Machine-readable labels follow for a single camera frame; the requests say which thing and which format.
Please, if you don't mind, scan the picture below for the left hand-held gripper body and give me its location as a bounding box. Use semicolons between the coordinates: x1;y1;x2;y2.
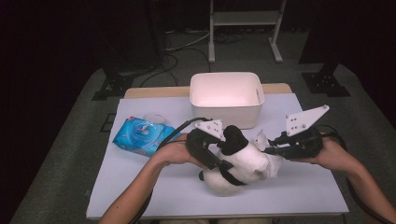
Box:
186;119;226;171

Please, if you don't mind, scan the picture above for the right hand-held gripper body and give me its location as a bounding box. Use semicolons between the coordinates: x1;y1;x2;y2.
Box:
281;105;331;161

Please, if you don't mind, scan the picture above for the white wet wipe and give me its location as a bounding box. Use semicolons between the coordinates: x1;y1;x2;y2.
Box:
138;122;153;135
253;130;284;179

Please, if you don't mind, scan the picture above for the panda plush toy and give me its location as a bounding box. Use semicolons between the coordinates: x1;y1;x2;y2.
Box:
198;124;272;198

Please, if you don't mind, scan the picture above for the white plastic storage bin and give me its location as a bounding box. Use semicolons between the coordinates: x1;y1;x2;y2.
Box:
189;72;265;131

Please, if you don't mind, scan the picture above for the blue wet wipes pack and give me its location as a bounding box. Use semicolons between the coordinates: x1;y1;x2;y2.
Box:
112;113;181;158

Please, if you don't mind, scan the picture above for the person's left hand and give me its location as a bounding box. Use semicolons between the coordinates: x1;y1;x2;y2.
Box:
150;133;205;169

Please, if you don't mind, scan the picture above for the person's right hand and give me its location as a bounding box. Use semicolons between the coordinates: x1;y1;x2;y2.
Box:
293;138;354;173

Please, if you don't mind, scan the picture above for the white table mat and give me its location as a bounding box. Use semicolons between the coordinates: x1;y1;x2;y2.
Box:
86;92;349;220

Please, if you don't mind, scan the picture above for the black stand base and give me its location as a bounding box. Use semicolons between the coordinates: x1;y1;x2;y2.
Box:
92;66;134;101
301;62;351;98

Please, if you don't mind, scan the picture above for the wooden table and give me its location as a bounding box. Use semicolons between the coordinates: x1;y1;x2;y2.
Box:
86;82;349;220

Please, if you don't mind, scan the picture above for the white metal stand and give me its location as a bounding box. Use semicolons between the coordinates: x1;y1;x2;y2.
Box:
207;0;288;64

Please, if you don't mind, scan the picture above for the left hand-held gripper cable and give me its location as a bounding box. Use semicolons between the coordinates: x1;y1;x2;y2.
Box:
129;117;213;224

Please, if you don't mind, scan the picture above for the black floor cable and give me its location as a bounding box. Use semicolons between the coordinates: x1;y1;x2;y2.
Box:
139;53;180;88
167;46;212;73

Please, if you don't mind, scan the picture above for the grey floor cable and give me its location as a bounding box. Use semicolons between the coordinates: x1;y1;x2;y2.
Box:
164;31;211;52

